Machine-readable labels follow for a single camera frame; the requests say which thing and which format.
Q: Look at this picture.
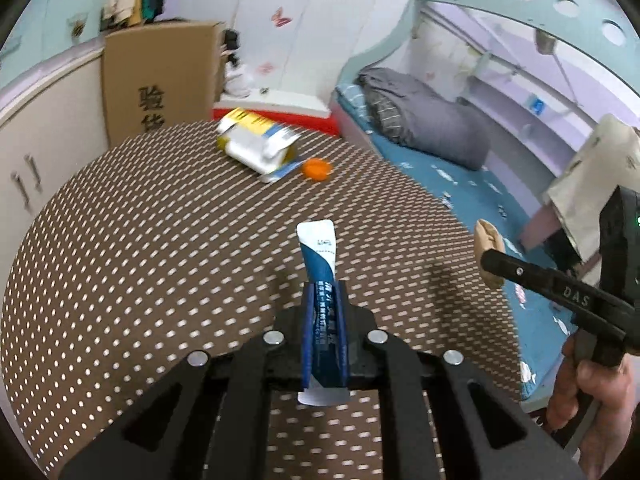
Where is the black small bag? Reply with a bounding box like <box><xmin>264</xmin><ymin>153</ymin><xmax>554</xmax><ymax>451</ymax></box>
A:
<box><xmin>222</xmin><ymin>29</ymin><xmax>242</xmax><ymax>66</ymax></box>

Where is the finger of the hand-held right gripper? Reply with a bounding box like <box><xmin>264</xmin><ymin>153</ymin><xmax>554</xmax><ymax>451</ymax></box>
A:
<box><xmin>480</xmin><ymin>248</ymin><xmax>602</xmax><ymax>312</ymax></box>

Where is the brown cardboard box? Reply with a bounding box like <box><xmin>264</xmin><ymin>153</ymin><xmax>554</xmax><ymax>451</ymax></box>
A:
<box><xmin>101</xmin><ymin>20</ymin><xmax>227</xmax><ymax>150</ymax></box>

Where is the blue checked pillow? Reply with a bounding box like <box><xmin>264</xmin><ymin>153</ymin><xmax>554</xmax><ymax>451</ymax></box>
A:
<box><xmin>333</xmin><ymin>83</ymin><xmax>374</xmax><ymax>132</ymax></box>

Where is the grey folded duvet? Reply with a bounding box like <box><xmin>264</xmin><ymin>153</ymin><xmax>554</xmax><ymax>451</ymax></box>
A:
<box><xmin>357</xmin><ymin>67</ymin><xmax>492</xmax><ymax>170</ymax></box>

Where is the orange bottle cap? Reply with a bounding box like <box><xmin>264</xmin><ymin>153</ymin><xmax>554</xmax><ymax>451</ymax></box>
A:
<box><xmin>302</xmin><ymin>157</ymin><xmax>332</xmax><ymax>181</ymax></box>

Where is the red storage box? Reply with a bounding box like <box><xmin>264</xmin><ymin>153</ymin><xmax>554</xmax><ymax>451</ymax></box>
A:
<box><xmin>212</xmin><ymin>102</ymin><xmax>342</xmax><ymax>137</ymax></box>

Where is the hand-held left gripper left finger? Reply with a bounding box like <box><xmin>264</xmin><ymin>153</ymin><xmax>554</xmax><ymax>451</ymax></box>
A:
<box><xmin>59</xmin><ymin>282</ymin><xmax>317</xmax><ymax>480</ymax></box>

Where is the white cabinet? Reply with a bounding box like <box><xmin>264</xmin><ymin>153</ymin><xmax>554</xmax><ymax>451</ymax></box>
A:
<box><xmin>0</xmin><ymin>44</ymin><xmax>110</xmax><ymax>213</ymax></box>

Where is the white plastic bag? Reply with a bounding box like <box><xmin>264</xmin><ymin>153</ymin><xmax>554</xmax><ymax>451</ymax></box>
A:
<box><xmin>224</xmin><ymin>62</ymin><xmax>254</xmax><ymax>99</ymax></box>

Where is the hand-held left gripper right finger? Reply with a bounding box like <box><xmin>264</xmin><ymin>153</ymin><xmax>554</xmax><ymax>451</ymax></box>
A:
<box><xmin>336</xmin><ymin>282</ymin><xmax>586</xmax><ymax>480</ymax></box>

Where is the lilac wall shelf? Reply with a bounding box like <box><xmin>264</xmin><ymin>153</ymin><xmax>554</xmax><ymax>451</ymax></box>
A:
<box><xmin>462</xmin><ymin>54</ymin><xmax>602</xmax><ymax>177</ymax></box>

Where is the beige hanging jacket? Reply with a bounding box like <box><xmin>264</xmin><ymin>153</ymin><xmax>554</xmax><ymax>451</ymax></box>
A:
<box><xmin>544</xmin><ymin>113</ymin><xmax>640</xmax><ymax>262</ymax></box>

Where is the pink hanging garment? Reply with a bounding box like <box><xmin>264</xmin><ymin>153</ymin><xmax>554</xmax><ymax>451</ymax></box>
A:
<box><xmin>518</xmin><ymin>199</ymin><xmax>564</xmax><ymax>252</ymax></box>

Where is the blue and white tube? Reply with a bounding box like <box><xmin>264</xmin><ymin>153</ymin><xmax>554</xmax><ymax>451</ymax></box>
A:
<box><xmin>296</xmin><ymin>220</ymin><xmax>350</xmax><ymax>407</ymax></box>

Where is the person's right hand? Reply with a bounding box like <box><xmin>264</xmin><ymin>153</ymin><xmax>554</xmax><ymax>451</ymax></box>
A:
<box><xmin>546</xmin><ymin>332</ymin><xmax>637</xmax><ymax>477</ymax></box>

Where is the yellow and white carton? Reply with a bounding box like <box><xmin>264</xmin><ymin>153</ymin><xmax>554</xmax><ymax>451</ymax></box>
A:
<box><xmin>215</xmin><ymin>107</ymin><xmax>302</xmax><ymax>184</ymax></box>

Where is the bed with blue sheet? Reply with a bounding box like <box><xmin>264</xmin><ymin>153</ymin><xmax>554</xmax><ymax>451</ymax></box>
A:
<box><xmin>330</xmin><ymin>82</ymin><xmax>603</xmax><ymax>402</ymax></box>

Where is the round polka dot table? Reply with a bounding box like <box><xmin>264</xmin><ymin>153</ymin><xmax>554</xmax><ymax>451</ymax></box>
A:
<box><xmin>2</xmin><ymin>119</ymin><xmax>527</xmax><ymax>480</ymax></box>

